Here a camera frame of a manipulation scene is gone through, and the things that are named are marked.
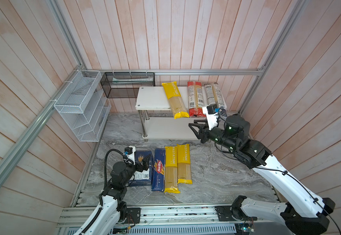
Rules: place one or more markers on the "black wire mesh basket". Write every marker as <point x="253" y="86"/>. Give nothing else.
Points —
<point x="125" y="85"/>

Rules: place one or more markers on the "narrow blue Barilla spaghetti box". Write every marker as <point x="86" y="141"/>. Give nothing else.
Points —
<point x="158" y="172"/>

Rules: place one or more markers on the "white two-tier shelf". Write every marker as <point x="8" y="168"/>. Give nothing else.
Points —
<point x="163" y="128"/>

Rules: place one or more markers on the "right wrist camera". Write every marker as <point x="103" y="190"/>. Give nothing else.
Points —
<point x="212" y="114"/>

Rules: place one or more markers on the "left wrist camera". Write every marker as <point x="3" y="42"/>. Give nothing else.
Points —
<point x="129" y="155"/>

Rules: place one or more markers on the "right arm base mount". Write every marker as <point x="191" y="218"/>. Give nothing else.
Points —
<point x="229" y="213"/>

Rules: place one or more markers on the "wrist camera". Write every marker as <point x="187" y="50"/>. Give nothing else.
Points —
<point x="129" y="155"/>
<point x="212" y="114"/>

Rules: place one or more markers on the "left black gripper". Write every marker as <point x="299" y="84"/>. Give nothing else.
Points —
<point x="145" y="165"/>

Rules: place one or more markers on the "red clear spaghetti pack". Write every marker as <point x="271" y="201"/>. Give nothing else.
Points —
<point x="195" y="99"/>

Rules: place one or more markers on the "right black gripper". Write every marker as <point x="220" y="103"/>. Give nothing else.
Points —
<point x="204" y="133"/>

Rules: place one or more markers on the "wide blue Barilla pasta box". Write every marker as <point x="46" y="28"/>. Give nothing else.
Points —
<point x="142" y="178"/>

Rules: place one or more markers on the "yellow pastatime spaghetti pack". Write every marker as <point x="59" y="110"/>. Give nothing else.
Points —
<point x="175" y="100"/>
<point x="184" y="164"/>
<point x="171" y="170"/>

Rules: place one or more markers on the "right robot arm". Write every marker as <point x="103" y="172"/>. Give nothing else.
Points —
<point x="304" y="212"/>

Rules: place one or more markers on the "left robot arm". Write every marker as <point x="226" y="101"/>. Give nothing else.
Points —
<point x="110" y="215"/>

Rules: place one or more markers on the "white wire mesh rack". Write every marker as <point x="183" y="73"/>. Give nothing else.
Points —
<point x="83" y="107"/>

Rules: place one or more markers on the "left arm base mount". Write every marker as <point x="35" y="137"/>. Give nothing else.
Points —
<point x="130" y="215"/>

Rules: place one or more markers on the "blue clear spaghetti pack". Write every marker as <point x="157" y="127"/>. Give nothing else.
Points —
<point x="214" y="95"/>

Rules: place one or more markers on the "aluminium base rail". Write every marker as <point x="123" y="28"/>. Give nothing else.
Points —
<point x="146" y="215"/>

